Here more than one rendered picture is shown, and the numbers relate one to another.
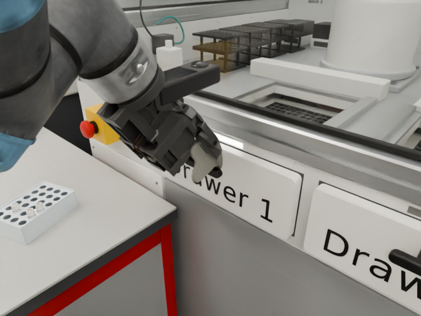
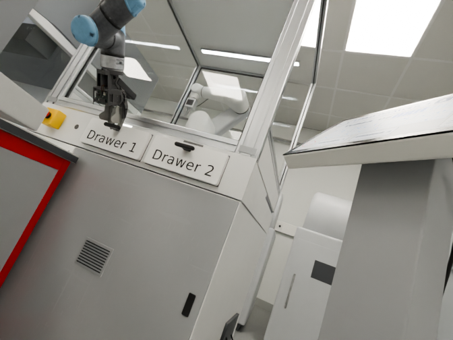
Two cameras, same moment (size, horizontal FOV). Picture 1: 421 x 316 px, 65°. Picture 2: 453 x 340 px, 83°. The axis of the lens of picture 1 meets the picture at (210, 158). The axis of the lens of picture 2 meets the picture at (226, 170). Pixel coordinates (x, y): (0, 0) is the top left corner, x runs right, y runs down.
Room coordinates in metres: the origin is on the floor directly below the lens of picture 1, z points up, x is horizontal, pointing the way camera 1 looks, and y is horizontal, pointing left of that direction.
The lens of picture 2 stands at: (-0.58, -0.05, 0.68)
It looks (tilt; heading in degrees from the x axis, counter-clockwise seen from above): 14 degrees up; 337
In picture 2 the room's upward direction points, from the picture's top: 21 degrees clockwise
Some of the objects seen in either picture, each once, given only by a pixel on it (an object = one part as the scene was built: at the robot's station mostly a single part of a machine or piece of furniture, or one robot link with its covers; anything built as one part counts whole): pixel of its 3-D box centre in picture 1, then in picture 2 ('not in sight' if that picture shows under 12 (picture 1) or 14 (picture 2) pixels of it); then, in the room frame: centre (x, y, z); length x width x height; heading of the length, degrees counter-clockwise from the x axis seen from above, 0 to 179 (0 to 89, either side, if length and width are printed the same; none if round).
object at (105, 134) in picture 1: (103, 124); (52, 117); (0.69, 0.24, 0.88); 0.07 x 0.05 x 0.07; 48
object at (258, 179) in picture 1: (218, 174); (114, 137); (0.48, -0.01, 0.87); 0.29 x 0.02 x 0.11; 48
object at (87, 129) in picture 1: (89, 128); not in sight; (0.67, 0.26, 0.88); 0.04 x 0.03 x 0.04; 48
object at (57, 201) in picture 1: (35, 210); not in sight; (0.50, 0.33, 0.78); 0.12 x 0.08 x 0.04; 156
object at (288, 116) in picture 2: not in sight; (298, 96); (0.48, -0.73, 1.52); 0.87 x 0.01 x 0.86; 138
